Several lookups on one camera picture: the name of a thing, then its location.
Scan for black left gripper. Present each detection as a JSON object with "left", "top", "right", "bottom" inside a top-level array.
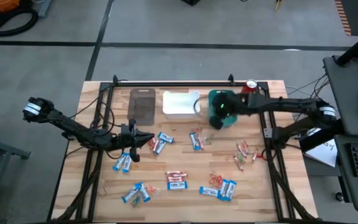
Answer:
[{"left": 118, "top": 118, "right": 155, "bottom": 163}]

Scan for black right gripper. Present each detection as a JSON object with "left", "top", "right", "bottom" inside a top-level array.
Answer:
[{"left": 210, "top": 92, "right": 250, "bottom": 130}]

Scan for clear bag orange gummies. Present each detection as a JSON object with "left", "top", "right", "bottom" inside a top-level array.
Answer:
[
  {"left": 209, "top": 172, "right": 225, "bottom": 189},
  {"left": 144, "top": 184, "right": 161, "bottom": 197}
]

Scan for teal plastic bin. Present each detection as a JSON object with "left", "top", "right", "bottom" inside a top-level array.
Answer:
[{"left": 208, "top": 89, "right": 239, "bottom": 128}]

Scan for grey translucent plastic bin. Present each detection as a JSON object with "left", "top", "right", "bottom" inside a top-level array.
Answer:
[{"left": 127, "top": 88, "right": 157, "bottom": 126}]

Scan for white plastic bin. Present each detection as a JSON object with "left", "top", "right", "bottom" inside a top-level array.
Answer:
[{"left": 162, "top": 90, "right": 201, "bottom": 120}]

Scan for red soda can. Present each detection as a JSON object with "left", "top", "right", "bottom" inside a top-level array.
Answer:
[{"left": 240, "top": 79, "right": 259, "bottom": 95}]

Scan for white paper sheet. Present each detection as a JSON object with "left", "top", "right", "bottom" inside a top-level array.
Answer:
[{"left": 305, "top": 128, "right": 339, "bottom": 169}]

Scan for grey keyboard desk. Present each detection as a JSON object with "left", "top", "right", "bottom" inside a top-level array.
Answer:
[{"left": 334, "top": 134, "right": 358, "bottom": 213}]

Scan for black monitor pole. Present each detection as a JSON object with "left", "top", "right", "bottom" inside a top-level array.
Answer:
[{"left": 335, "top": 26, "right": 358, "bottom": 67}]

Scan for grey box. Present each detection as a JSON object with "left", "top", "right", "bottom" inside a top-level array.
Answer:
[{"left": 37, "top": 0, "right": 54, "bottom": 18}]

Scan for black vacuum hose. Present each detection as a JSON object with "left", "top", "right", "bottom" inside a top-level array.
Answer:
[{"left": 0, "top": 7, "right": 39, "bottom": 37}]

